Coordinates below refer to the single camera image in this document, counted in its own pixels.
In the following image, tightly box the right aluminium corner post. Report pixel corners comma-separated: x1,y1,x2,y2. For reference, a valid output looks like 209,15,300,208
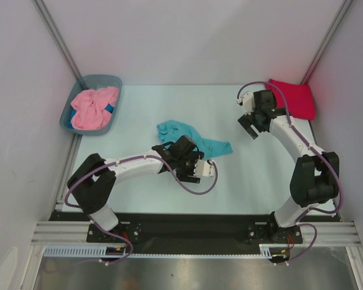
300,0,356,85

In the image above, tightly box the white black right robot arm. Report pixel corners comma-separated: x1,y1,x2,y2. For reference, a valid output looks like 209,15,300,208
237,89,340,242

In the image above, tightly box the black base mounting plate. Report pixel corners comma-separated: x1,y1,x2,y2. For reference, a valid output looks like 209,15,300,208
48,211,342,245

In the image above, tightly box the aluminium corner post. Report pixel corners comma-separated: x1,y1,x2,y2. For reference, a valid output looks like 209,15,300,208
300,0,356,85
31,0,82,80

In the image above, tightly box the left aluminium corner post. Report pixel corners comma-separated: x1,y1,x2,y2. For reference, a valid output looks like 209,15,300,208
31,0,82,80

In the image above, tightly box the pink t-shirt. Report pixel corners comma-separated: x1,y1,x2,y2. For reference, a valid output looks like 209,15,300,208
71,86,120,131

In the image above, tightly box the folded red t-shirt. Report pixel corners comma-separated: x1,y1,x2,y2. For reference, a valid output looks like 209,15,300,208
269,79,316,120

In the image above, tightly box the white slotted cable duct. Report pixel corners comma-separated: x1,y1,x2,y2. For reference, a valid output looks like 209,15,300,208
44,245,272,259

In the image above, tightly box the grey-blue plastic basket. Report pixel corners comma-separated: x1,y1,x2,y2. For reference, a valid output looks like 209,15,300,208
59,74,122,136

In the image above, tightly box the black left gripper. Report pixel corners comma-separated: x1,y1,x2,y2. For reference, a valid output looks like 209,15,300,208
175,152,203,183

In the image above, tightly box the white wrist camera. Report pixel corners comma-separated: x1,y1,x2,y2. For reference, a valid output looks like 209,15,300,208
193,159,215,177
237,92,255,113

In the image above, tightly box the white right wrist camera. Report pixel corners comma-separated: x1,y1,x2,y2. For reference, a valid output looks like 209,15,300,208
237,92,255,113

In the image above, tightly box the blue t-shirt in basket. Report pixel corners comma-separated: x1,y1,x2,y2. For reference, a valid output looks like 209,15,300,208
68,104,114,129

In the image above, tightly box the teal t-shirt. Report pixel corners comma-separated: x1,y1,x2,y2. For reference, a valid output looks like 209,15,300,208
156,120,233,159

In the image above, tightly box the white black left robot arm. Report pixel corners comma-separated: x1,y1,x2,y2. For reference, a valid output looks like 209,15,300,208
65,135,214,242

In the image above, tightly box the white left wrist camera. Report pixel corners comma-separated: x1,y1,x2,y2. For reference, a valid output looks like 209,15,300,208
193,159,215,177

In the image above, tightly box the aluminium front rail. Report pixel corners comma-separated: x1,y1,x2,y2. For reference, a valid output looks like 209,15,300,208
31,221,361,247

